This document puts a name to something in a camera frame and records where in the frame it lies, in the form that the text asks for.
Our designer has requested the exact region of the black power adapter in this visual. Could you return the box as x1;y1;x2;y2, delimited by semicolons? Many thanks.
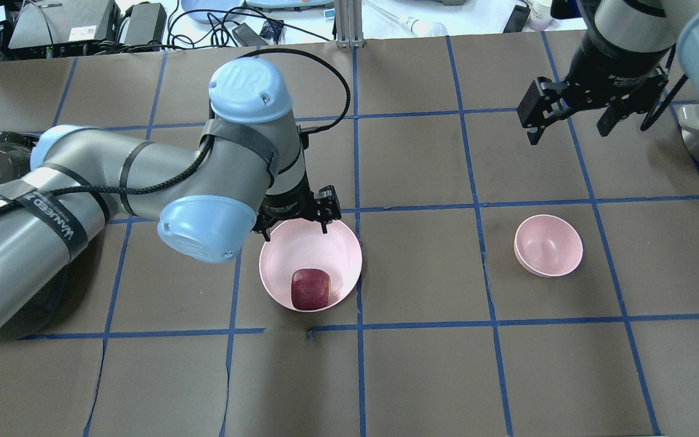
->
502;5;532;33

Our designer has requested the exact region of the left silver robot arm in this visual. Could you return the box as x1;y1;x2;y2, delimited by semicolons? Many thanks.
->
0;48;342;328

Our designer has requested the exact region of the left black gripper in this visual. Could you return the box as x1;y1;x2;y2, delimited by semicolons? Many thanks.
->
252;176;342;242

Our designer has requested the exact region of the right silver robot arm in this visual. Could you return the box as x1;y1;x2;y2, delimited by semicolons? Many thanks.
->
516;1;699;146

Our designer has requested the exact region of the black computer box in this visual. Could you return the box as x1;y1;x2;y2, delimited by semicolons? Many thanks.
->
8;1;120;50

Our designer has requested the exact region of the blue plate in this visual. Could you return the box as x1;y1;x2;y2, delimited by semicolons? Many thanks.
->
180;0;245;24

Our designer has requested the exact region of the aluminium frame post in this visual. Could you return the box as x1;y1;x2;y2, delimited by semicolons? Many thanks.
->
333;0;365;48

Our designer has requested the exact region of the pink plate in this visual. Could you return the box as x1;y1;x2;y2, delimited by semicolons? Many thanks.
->
258;219;363;311

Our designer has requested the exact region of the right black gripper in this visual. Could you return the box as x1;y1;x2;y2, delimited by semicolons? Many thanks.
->
516;46;669;146

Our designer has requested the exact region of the red apple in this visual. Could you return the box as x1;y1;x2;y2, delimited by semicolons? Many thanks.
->
291;268;331;311

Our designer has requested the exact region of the pink bowl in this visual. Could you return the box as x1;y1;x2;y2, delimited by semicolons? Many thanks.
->
513;215;584;277

